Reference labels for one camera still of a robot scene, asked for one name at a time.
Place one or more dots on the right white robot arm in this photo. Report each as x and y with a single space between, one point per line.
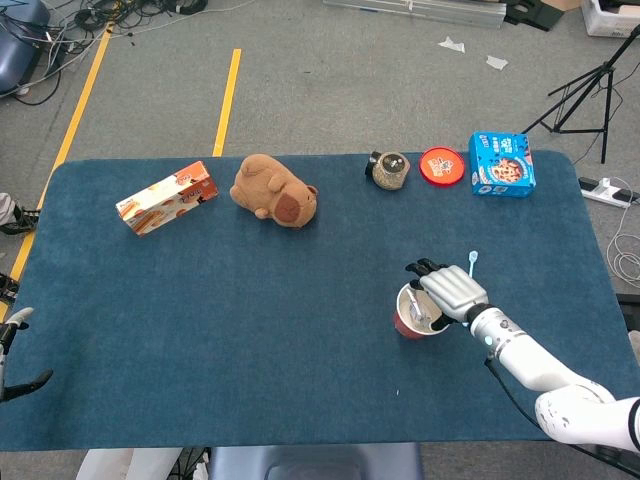
530 360

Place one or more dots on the white power strip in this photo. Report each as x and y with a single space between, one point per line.
597 189

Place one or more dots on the dark blue chair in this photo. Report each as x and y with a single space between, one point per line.
17 45

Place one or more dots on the black metal stand base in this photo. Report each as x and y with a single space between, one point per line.
532 14

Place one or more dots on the glass jar black lid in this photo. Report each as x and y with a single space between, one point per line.
390 172

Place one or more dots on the light blue toothbrush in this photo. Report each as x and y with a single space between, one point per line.
472 262

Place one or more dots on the blue table mat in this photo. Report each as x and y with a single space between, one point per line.
250 325

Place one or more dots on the orange white biscuit box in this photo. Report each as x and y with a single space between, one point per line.
165 200

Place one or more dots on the white paper scrap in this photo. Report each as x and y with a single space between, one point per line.
452 45
496 62

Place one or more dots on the person's shoe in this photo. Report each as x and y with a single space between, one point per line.
17 222

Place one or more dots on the red round plastic lid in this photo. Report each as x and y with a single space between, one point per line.
441 166

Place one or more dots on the white printed toothpaste tube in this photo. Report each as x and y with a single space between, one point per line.
415 305

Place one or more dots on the blue cookie box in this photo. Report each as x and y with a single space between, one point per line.
501 167

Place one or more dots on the white robot base shell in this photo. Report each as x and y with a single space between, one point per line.
125 465

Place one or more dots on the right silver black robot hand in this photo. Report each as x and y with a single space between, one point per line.
457 292

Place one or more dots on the red paper cup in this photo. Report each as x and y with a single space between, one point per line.
407 327

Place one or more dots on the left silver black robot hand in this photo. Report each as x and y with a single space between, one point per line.
12 327

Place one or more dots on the black tripod stand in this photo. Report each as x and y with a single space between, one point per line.
607 110

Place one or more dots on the white storage box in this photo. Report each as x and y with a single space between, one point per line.
607 17

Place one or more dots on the brown capybara plush toy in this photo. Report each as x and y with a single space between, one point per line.
270 190

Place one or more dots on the aluminium profile rail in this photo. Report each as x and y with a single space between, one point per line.
415 11

